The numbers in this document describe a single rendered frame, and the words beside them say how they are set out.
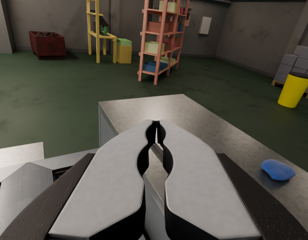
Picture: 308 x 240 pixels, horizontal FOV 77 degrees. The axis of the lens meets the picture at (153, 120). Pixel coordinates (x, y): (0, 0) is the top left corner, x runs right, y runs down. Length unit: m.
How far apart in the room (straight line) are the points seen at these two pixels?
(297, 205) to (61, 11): 7.64
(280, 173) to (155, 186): 0.45
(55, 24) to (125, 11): 2.45
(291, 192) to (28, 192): 0.95
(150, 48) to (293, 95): 3.43
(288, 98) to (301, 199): 4.67
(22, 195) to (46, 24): 7.15
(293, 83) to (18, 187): 5.17
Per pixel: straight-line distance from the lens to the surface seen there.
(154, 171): 0.68
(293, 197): 0.82
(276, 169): 0.85
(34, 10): 7.80
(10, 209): 0.89
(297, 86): 5.35
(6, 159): 1.31
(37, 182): 0.95
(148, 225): 0.77
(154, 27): 4.81
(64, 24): 7.81
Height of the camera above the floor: 1.52
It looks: 28 degrees down
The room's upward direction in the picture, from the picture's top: 8 degrees clockwise
